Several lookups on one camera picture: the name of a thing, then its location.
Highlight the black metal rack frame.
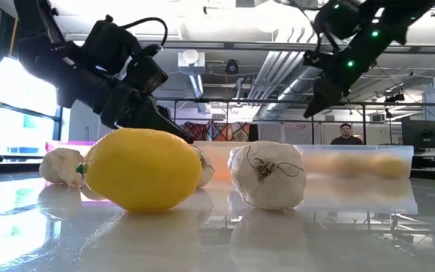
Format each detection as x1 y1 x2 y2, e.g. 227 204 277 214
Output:
153 97 435 147

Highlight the orange translucent plastic bin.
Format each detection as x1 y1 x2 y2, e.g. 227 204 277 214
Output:
193 141 252 181

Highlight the clear plastic bin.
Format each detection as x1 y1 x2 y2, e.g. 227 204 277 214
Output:
295 144 415 179

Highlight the silver ventilation duct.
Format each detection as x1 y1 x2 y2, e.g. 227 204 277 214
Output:
247 48 324 122

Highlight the large glass window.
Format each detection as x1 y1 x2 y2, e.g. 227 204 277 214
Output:
0 56 64 156

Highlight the garlic bulb with brown roots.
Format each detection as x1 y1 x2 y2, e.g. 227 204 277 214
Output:
230 140 308 211

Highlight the black left wrist camera cable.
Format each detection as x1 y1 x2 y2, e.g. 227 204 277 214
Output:
121 16 169 48

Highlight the pink translucent plastic bin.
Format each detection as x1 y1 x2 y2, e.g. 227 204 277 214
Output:
45 140 98 189

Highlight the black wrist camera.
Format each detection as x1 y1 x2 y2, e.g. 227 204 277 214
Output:
302 48 330 71
82 14 143 75

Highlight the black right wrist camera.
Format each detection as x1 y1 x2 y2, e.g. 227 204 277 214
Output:
302 48 330 71

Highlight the white ceiling box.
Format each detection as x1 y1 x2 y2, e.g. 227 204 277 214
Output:
177 48 206 76

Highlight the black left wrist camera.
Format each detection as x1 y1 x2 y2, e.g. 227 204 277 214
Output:
82 14 143 75

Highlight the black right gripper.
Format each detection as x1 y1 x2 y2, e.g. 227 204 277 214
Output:
302 33 377 119

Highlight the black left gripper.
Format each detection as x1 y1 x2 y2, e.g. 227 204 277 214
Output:
57 54 195 144

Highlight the round black ceiling device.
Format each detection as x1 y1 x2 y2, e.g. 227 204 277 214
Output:
224 59 240 76

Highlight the white garlic bulb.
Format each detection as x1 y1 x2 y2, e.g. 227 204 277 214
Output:
39 147 85 188
191 145 215 189

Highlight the orange-yellow lemon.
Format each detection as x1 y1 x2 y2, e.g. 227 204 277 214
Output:
370 154 409 179

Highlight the colourful patterned quilt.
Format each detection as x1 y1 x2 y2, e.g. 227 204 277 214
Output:
181 120 251 143

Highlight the black computer monitor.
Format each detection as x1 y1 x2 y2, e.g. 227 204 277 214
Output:
401 119 435 150

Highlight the person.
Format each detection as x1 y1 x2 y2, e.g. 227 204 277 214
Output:
329 122 365 146

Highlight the yellow lemon with green stem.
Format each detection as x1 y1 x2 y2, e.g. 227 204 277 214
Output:
75 128 204 212

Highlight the black ceiling spotlight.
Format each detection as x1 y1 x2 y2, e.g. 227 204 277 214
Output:
384 91 406 104

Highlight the white hanging cloth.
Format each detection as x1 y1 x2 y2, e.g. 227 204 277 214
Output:
258 122 354 147

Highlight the yellow hanging cable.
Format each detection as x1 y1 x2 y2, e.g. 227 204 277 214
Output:
8 18 17 57

